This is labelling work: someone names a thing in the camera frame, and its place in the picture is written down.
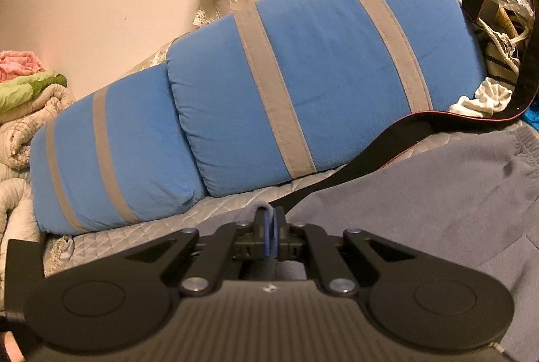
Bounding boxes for white crumpled cloth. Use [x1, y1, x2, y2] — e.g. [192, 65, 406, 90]
[448, 78, 515, 119]

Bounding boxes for beige quilted blanket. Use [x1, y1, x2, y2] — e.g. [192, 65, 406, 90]
[0, 86, 77, 304]

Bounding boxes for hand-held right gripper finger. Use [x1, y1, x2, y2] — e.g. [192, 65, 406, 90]
[275, 208, 407, 296]
[124, 207, 275, 296]

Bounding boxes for black strap with red edge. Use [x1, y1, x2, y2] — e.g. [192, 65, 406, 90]
[269, 0, 539, 215]

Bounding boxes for white striped cloth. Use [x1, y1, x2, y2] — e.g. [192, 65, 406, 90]
[479, 29, 524, 88]

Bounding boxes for grey fleece pants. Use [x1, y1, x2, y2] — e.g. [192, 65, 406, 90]
[198, 128, 539, 362]

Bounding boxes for small blue striped pillow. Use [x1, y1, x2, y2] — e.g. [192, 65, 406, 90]
[29, 63, 205, 236]

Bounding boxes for pink blanket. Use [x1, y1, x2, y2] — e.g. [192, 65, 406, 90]
[0, 51, 45, 84]

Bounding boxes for large blue striped pillow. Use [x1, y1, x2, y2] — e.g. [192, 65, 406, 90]
[166, 0, 489, 198]

